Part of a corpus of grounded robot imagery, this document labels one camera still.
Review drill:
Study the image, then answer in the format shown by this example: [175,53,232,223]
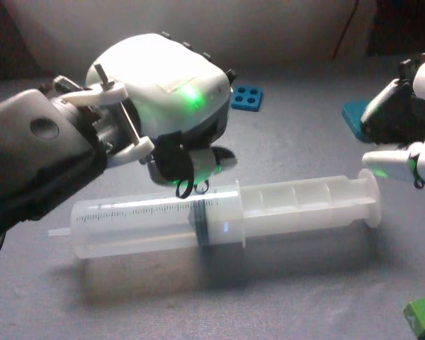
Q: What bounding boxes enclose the teal flat block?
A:
[341,101,376,142]

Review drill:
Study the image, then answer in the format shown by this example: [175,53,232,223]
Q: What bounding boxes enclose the thin dark red cable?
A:
[331,0,359,60]

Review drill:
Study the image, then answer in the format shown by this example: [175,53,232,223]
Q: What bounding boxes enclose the large clear plastic syringe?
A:
[47,168,383,259]

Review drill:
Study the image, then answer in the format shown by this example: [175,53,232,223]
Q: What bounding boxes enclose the blue square four-hole block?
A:
[230,84,265,113]

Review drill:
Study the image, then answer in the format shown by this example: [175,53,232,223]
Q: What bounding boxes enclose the green block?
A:
[402,296,425,340]

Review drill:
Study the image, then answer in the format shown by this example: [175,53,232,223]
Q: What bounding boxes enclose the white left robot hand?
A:
[84,30,239,198]

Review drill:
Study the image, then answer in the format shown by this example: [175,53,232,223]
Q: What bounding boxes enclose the grey table cloth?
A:
[0,56,425,340]

